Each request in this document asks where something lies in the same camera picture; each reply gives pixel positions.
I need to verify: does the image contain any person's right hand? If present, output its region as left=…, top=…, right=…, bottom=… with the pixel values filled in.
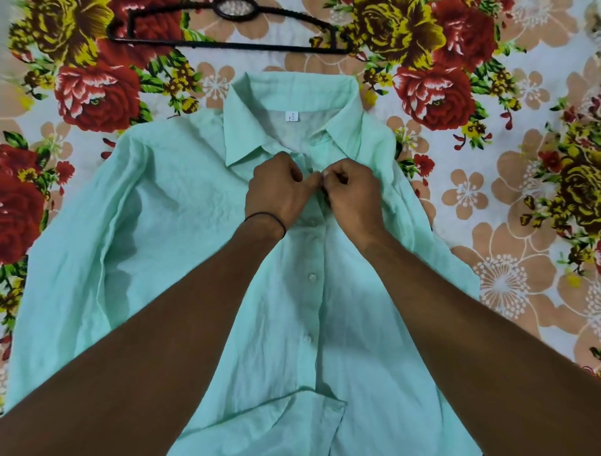
left=321, top=158, right=387, bottom=252

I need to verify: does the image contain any person's left hand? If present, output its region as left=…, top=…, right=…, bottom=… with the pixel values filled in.
left=244, top=151, right=324, bottom=230

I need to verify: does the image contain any mint green button shirt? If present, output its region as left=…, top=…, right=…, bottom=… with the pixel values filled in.
left=4, top=71, right=482, bottom=456

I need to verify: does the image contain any person's left forearm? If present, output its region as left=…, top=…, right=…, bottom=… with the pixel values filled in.
left=0, top=217, right=285, bottom=456

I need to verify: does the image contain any person's right forearm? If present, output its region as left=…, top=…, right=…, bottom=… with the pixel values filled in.
left=361, top=231, right=601, bottom=456

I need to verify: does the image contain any black wrist band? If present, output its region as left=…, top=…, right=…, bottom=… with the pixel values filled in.
left=244, top=212, right=287, bottom=239

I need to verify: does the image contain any black plastic clothes hanger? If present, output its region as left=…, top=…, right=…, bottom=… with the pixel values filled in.
left=106, top=0, right=354, bottom=54

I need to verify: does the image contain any floral bed sheet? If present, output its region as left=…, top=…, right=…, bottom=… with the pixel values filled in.
left=0, top=0, right=601, bottom=419

